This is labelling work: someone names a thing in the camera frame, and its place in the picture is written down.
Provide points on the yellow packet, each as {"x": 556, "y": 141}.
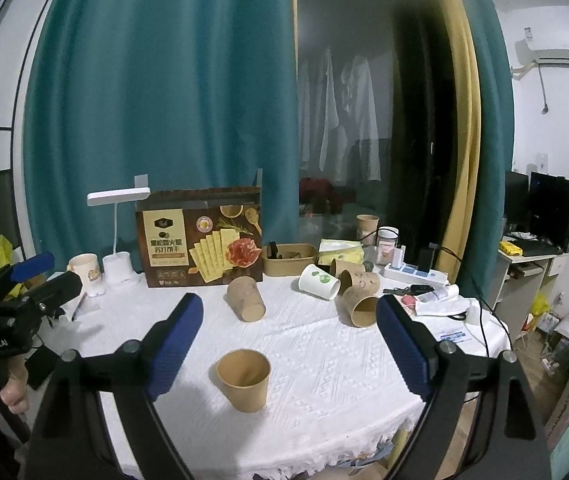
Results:
{"x": 510, "y": 248}

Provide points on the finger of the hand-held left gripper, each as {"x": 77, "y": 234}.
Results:
{"x": 62, "y": 287}
{"x": 34, "y": 264}

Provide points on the white embossed tablecloth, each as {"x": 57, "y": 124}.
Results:
{"x": 314, "y": 360}

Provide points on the black clip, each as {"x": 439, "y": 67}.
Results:
{"x": 273, "y": 250}

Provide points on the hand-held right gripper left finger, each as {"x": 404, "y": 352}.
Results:
{"x": 177, "y": 342}

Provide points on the upright brown paper cup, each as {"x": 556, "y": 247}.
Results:
{"x": 243, "y": 375}

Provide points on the white computer desk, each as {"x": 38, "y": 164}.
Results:
{"x": 514, "y": 280}

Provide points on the white charger plug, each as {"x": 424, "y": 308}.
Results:
{"x": 399, "y": 256}

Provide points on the brown paper cup with drawing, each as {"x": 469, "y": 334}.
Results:
{"x": 362, "y": 280}
{"x": 359, "y": 307}

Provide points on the hanging white clothes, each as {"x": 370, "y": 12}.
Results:
{"x": 334, "y": 110}

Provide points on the clear jar white lid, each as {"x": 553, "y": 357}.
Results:
{"x": 387, "y": 247}

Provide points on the small white roll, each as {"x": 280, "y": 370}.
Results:
{"x": 474, "y": 311}

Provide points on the white desk lamp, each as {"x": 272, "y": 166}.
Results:
{"x": 120, "y": 270}

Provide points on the white power strip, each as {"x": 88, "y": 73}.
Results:
{"x": 417, "y": 274}

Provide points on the blue white card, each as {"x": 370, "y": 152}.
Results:
{"x": 452, "y": 336}

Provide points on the brown paper food container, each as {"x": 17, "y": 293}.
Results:
{"x": 289, "y": 262}

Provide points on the white papers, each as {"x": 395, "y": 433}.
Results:
{"x": 439, "y": 305}

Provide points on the plain brown paper cup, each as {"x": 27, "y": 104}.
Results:
{"x": 367, "y": 230}
{"x": 344, "y": 265}
{"x": 245, "y": 297}

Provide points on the yellow curtain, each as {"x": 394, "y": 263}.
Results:
{"x": 464, "y": 110}

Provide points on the teal curtain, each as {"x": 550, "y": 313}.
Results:
{"x": 494, "y": 85}
{"x": 164, "y": 85}

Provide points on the black pouch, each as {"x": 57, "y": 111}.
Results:
{"x": 40, "y": 366}

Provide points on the black car key bunch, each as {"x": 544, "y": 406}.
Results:
{"x": 418, "y": 289}

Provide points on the brown cracker box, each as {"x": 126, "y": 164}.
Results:
{"x": 184, "y": 250}

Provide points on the black power adapter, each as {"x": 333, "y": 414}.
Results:
{"x": 427, "y": 259}

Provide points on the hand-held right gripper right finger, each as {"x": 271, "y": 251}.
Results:
{"x": 404, "y": 345}

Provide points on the white mug with print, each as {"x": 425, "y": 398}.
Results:
{"x": 84, "y": 272}

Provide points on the black pen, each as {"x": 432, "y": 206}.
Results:
{"x": 78, "y": 307}

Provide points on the yellow tissue pack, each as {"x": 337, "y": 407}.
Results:
{"x": 340, "y": 249}

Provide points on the white paper cup green print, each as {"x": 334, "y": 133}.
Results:
{"x": 317, "y": 280}

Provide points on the white air conditioner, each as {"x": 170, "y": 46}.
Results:
{"x": 564, "y": 57}

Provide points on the black computer monitor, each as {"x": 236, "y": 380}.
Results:
{"x": 556, "y": 210}
{"x": 516, "y": 200}

